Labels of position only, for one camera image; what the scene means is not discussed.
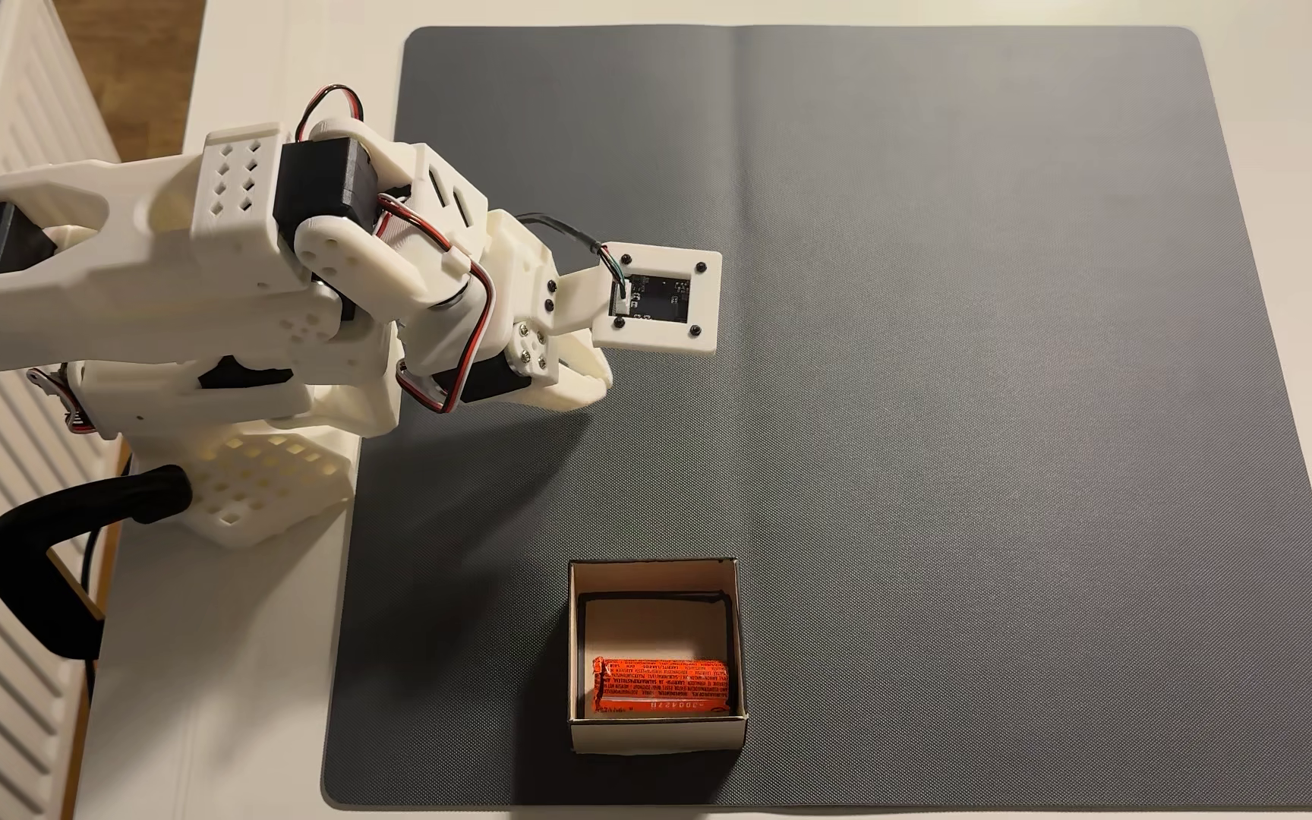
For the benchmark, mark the red cylindrical object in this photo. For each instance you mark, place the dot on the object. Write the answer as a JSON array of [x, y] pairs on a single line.
[[662, 686]]

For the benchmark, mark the small open cardboard box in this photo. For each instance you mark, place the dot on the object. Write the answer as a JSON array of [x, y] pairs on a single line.
[[656, 621]]

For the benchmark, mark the grey textured mat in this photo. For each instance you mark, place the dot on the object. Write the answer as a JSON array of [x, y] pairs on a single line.
[[1009, 456]]

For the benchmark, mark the black table clamp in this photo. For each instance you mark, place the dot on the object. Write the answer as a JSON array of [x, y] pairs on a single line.
[[24, 569]]

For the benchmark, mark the white square camera mount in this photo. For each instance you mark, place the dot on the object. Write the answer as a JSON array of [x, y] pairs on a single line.
[[696, 333]]

